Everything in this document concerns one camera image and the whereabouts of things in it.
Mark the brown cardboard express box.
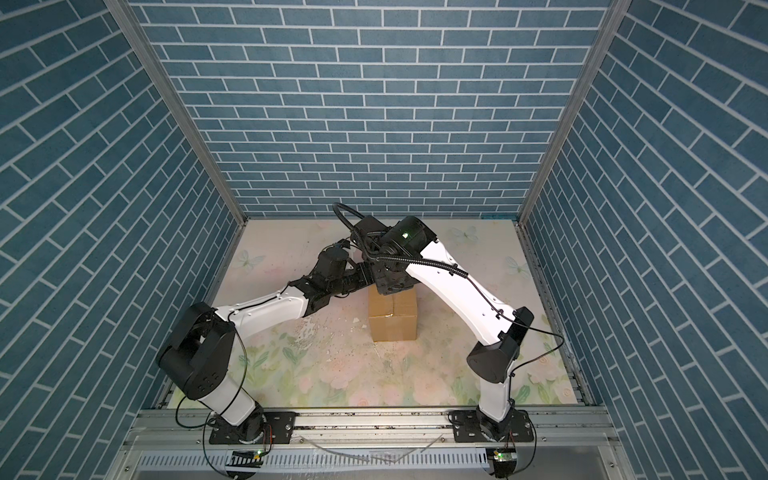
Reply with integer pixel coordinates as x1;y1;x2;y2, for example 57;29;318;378
368;286;418;342

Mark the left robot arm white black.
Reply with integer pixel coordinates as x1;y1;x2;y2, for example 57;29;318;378
157;241;375;442

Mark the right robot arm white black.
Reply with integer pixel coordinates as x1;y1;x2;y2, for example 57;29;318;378
357;216;533;425

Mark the left controller board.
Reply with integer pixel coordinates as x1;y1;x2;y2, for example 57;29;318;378
225;450;264;479

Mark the controller board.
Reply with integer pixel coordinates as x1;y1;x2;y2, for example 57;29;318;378
486;447;518;478
225;450;264;479

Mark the right controller board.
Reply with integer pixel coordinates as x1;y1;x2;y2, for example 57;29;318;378
486;447;518;478

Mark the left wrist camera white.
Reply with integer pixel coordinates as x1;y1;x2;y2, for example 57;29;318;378
324;238;352;251

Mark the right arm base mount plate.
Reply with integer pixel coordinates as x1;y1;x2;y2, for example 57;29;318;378
447;408;535;443

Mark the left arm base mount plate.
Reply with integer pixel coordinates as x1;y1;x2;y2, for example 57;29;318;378
209;410;297;446

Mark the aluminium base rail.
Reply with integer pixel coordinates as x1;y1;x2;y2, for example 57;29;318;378
123;405;620;464

